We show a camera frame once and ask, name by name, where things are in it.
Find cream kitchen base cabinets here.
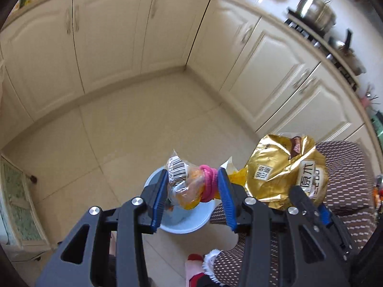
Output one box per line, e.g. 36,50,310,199
0,0,374,156

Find green appliance on counter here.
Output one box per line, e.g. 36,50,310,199
371,110,383,144

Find yellow plastic wrapper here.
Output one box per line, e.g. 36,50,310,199
220,156,249,199

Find glass door side cabinet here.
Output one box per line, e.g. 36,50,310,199
0,152,53,255

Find steel cooking pot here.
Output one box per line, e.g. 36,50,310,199
295,0,337,35

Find gold foil snack bag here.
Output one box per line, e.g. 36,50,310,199
245,133,330,211

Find black gas stove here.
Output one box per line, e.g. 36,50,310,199
284,10,360,92

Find pink hair tie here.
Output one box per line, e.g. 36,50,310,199
199,164,220,203

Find brown dotted cushioned stool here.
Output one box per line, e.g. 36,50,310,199
206,140,379,287

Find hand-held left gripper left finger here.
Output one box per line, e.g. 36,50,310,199
36,169,169,287

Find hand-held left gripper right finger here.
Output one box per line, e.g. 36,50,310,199
218,167,352,287

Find pale blue plastic bucket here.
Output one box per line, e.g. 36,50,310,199
144,167,216,234

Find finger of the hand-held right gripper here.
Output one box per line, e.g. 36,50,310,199
289,185,359,261

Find red pink slipper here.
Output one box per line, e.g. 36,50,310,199
186,254,210,287

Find pink bottle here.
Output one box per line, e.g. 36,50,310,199
360,84,381,109

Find steel kettle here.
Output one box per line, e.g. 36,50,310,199
327,30,367,77

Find clear plastic food bag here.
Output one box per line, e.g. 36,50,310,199
166,149,210,210

